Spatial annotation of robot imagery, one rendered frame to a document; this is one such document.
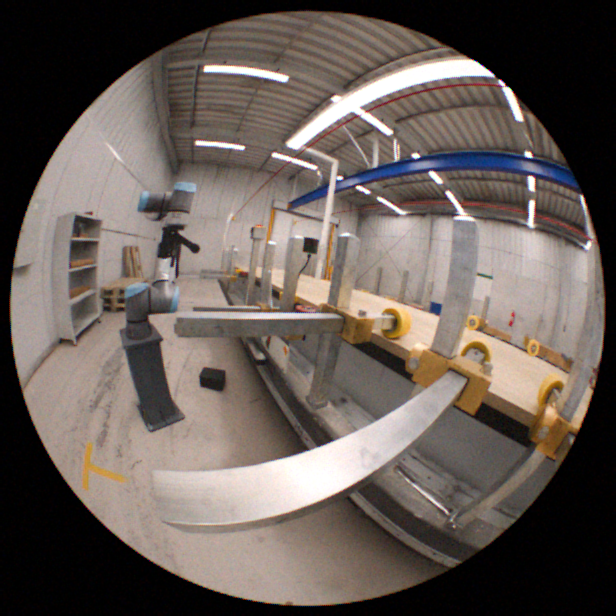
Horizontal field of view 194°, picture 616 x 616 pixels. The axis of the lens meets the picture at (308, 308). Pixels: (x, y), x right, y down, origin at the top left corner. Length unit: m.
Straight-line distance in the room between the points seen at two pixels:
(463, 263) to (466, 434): 0.42
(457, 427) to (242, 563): 0.98
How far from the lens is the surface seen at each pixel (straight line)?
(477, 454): 0.59
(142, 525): 1.21
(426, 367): 0.28
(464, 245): 0.27
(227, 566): 1.07
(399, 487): 0.44
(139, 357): 1.15
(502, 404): 0.45
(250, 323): 0.29
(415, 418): 0.15
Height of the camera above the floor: 1.05
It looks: 13 degrees down
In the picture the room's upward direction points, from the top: 9 degrees clockwise
